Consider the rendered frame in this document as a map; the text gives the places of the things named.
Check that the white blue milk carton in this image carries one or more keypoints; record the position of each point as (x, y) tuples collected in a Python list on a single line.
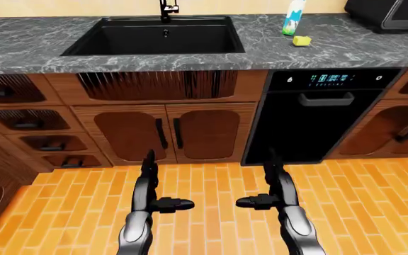
[(293, 18)]

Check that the black toaster oven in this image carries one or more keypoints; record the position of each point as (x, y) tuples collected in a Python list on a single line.
[(391, 14)]

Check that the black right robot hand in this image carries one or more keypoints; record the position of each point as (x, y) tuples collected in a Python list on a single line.
[(282, 186)]

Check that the black sink basin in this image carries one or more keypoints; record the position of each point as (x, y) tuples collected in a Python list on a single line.
[(154, 35)]

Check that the black dishwasher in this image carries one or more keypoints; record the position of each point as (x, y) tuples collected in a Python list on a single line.
[(314, 117)]

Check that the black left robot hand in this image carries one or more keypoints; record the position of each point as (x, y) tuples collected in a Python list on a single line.
[(144, 186)]

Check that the yellow sponge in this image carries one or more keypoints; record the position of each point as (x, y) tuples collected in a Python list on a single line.
[(301, 41)]

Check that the black sink faucet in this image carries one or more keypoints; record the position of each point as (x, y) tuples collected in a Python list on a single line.
[(166, 10)]

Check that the wooden false drawer panel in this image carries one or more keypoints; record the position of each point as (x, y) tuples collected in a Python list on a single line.
[(154, 85)]

